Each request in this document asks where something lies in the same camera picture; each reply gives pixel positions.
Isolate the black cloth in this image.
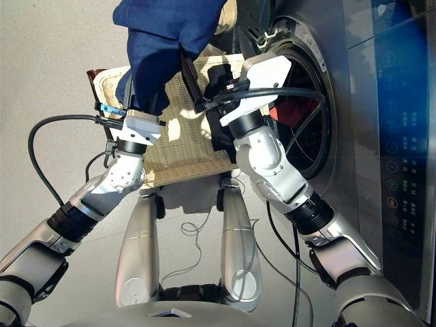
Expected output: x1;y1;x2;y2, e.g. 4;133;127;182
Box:
203;63;239;161

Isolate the silver robot leg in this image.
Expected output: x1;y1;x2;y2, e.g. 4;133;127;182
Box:
114;193;166;309
217;176;262;313

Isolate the white text sticker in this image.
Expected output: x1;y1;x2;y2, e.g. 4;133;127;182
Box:
293;20;328;73

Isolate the grey washing machine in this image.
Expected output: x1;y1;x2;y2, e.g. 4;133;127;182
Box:
209;0;436;321

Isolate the thin floor cable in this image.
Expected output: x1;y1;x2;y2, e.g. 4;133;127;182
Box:
159;211;212;287

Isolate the silver robot torso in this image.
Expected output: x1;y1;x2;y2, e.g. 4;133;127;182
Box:
64;284;273;327

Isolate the red cloth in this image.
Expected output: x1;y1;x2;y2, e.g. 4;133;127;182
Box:
268;98;320;129

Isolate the blue cloth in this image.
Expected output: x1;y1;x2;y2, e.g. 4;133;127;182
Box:
112;0;228;116

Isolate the pale woven basket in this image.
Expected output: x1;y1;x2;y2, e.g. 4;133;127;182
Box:
93;52;273;190

